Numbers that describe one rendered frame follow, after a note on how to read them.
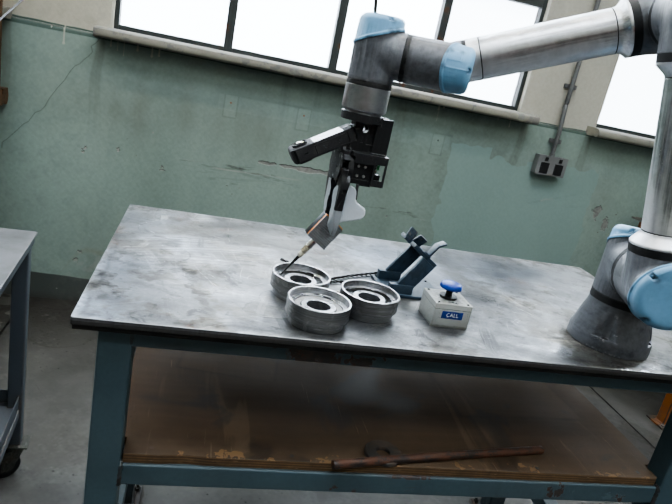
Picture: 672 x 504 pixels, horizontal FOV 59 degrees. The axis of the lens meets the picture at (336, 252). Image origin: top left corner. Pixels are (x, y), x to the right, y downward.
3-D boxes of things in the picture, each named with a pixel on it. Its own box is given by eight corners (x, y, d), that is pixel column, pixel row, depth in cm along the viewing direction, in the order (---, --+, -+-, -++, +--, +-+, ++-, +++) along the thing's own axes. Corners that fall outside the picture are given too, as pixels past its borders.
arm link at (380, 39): (410, 18, 90) (355, 7, 91) (393, 92, 94) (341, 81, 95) (413, 23, 98) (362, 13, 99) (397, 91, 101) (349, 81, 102)
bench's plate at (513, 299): (68, 329, 84) (69, 316, 83) (129, 212, 139) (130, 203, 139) (754, 392, 112) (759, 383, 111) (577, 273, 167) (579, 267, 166)
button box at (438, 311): (430, 326, 105) (437, 301, 104) (418, 309, 112) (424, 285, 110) (472, 330, 107) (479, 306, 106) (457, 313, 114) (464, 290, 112)
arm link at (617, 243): (646, 291, 118) (671, 227, 114) (670, 317, 105) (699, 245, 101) (584, 277, 119) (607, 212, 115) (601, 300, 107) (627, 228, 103)
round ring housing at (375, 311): (401, 312, 109) (406, 291, 108) (385, 331, 99) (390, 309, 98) (348, 294, 112) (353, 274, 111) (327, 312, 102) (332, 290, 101)
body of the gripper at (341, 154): (382, 192, 101) (398, 121, 97) (333, 185, 98) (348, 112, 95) (369, 182, 108) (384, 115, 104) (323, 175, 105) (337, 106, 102)
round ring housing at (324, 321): (334, 343, 91) (339, 319, 90) (272, 322, 94) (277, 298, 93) (354, 320, 101) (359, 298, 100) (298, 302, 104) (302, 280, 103)
